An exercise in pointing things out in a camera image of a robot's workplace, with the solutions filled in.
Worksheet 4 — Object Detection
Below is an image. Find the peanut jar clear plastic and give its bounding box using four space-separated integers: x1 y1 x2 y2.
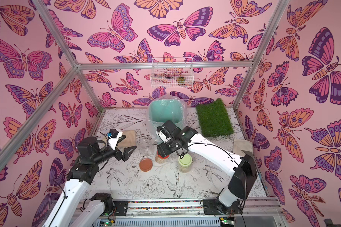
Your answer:
139 138 153 156

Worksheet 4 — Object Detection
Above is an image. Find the brown jar lid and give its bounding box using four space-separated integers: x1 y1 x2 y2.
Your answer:
139 158 153 172

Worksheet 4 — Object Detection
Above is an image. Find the red lid peanut jar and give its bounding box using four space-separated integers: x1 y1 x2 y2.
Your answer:
154 152 169 164

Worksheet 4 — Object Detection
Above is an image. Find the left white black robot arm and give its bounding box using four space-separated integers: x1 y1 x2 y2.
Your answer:
44 134 137 227

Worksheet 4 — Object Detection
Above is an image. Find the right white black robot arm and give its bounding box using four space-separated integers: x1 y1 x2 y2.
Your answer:
156 120 258 214

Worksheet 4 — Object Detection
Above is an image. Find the left beige cloth glove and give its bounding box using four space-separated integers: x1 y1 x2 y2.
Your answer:
117 130 136 149

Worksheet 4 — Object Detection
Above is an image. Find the beige cloth glove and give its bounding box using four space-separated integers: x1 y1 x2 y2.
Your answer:
232 139 253 158
117 130 136 149

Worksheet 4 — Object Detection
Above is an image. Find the green lid peanut jar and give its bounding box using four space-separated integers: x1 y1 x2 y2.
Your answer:
178 154 193 173

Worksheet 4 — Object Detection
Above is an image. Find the mint green trash bin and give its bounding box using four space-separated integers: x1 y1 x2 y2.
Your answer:
148 98 185 142

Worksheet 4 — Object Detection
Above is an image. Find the clear plastic bin liner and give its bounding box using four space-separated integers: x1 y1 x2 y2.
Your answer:
145 95 188 142

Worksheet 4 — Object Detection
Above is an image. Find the green artificial grass mat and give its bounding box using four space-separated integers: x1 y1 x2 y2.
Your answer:
196 98 234 137

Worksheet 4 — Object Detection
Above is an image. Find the right beige cloth glove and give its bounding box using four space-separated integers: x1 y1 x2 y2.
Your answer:
232 139 253 158

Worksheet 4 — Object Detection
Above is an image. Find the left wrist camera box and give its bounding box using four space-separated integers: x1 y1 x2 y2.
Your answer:
106 129 123 150

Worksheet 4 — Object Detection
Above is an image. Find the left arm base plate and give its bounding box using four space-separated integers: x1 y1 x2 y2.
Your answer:
102 201 129 216

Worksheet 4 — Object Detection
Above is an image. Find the white wire wall basket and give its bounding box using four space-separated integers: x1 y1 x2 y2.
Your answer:
149 57 194 89

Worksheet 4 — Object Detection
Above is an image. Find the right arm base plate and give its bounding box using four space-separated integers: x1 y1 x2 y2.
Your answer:
200 199 242 215

